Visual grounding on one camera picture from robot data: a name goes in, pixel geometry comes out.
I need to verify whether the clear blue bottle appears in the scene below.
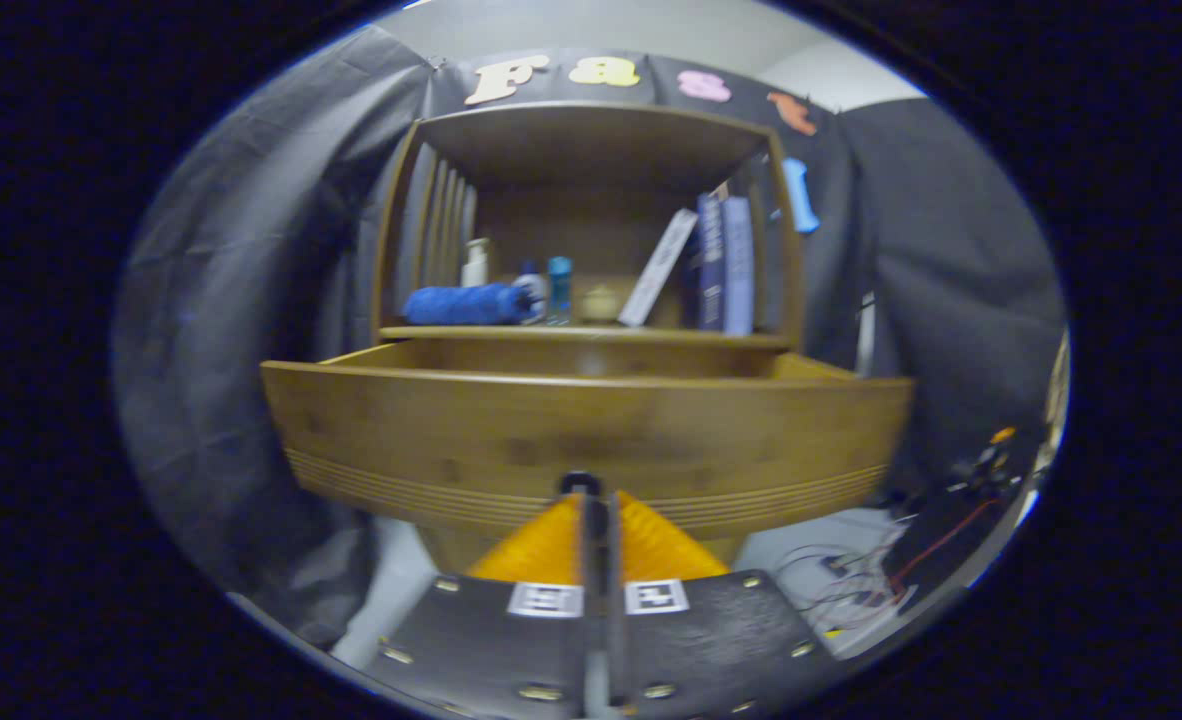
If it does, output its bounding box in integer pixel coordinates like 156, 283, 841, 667
547, 256, 573, 323

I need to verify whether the dark blue book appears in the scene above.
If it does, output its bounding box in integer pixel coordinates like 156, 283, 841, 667
693, 193, 727, 332

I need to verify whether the black device with orange part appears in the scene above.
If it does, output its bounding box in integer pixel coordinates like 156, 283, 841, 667
951, 425, 1022, 491

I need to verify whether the white bottle with blue cap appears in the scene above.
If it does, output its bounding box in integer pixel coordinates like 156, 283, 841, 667
513, 262, 548, 321

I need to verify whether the white book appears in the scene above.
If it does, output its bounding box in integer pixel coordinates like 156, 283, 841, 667
618, 208, 700, 328

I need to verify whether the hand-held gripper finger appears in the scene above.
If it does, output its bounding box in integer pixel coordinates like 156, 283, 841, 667
356, 490, 602, 719
606, 488, 842, 719

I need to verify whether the blue folded towel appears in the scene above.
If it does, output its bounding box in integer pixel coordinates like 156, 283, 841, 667
401, 283, 537, 327

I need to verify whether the pale purple book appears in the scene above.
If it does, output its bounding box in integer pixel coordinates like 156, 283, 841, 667
721, 196, 755, 337

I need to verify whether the wooden cabinet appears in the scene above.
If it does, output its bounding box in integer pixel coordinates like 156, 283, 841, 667
371, 100, 807, 576

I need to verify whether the bundle of cables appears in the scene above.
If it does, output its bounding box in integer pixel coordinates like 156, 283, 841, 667
776, 530, 917, 626

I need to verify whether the red cable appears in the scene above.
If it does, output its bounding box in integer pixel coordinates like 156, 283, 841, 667
886, 497, 1007, 593

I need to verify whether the wooden countertop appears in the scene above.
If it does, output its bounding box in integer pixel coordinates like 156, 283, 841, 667
379, 322, 792, 351

